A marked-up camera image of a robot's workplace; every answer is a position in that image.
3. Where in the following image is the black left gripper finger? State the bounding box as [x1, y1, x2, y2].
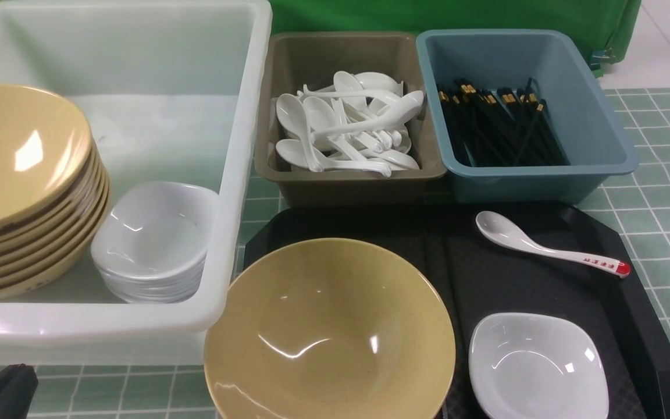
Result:
[0, 364, 39, 418]

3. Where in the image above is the tan noodle bowl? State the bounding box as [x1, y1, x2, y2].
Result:
[204, 238, 457, 418]

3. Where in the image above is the white square dish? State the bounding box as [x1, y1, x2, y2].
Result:
[468, 312, 610, 418]

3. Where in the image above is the white spoon red tip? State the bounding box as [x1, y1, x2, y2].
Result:
[475, 211, 631, 279]

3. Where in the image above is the stack of tan bowls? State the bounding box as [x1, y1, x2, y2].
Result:
[0, 84, 111, 300]

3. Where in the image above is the stack of white dishes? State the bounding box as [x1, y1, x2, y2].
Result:
[91, 181, 219, 303]

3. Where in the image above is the large white plastic tub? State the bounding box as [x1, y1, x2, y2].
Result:
[0, 1, 272, 365]

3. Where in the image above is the brown plastic bin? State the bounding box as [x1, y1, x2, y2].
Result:
[254, 32, 447, 208]

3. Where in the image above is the white spoons pile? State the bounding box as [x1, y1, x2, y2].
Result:
[271, 71, 425, 178]

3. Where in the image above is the black plastic tray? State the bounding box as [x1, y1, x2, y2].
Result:
[241, 202, 670, 418]

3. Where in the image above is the black chopsticks bundle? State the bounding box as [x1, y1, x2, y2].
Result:
[437, 77, 570, 168]

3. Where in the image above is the blue plastic bin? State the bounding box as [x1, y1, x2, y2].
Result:
[416, 29, 640, 204]

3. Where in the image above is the green checkered tablecloth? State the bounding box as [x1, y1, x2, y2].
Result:
[0, 88, 670, 418]

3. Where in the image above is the teal binder clip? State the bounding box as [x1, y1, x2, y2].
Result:
[588, 48, 616, 68]

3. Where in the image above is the green backdrop cloth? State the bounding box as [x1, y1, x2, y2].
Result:
[270, 1, 641, 79]

